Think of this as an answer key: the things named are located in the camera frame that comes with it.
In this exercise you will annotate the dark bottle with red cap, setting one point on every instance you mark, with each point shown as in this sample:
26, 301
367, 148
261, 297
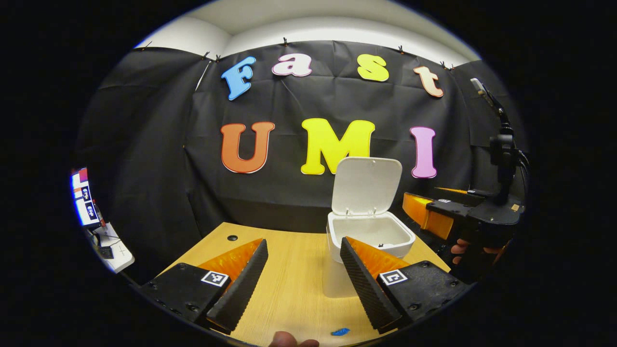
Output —
98, 214

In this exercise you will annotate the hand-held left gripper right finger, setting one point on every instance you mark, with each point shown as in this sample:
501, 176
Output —
366, 289

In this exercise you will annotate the white desktop garbage bin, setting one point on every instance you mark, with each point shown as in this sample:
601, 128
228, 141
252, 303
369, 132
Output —
366, 183

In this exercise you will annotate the white display screen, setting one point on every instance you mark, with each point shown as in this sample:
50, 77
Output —
83, 197

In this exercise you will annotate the black backdrop cloth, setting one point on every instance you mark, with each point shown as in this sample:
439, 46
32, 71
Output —
154, 144

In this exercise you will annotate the wooden desktop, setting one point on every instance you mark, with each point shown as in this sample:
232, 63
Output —
289, 279

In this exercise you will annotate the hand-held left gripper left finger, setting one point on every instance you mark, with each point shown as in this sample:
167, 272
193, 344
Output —
243, 289

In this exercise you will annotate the blue paper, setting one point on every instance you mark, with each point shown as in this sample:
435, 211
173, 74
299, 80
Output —
340, 331

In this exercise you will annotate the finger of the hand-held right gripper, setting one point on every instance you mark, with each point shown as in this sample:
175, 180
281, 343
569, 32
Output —
475, 193
448, 212

